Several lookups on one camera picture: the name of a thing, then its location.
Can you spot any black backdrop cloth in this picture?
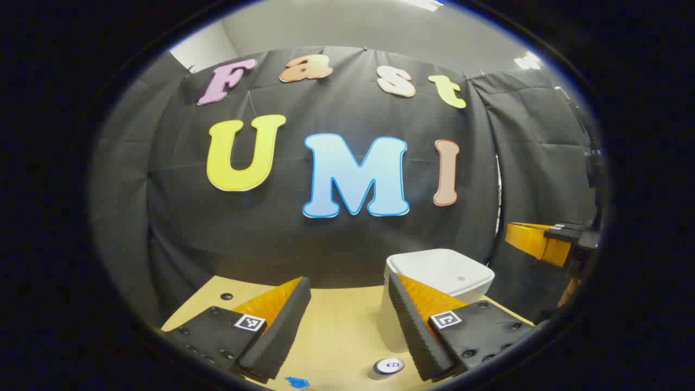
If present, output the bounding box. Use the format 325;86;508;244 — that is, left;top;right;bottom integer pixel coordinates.
90;46;601;326

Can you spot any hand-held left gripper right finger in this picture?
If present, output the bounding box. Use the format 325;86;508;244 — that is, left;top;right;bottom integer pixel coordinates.
388;273;535;382

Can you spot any wooden desktop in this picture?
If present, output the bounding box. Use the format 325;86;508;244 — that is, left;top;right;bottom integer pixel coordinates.
161;275;535;391

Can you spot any white desktop garbage bin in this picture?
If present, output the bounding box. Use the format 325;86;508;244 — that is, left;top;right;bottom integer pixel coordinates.
377;249;496;354

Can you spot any silver blue pop can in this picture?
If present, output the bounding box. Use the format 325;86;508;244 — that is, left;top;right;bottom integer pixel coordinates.
372;357;406;376

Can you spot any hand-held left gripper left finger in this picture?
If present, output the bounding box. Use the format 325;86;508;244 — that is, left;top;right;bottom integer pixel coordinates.
163;276;312;383

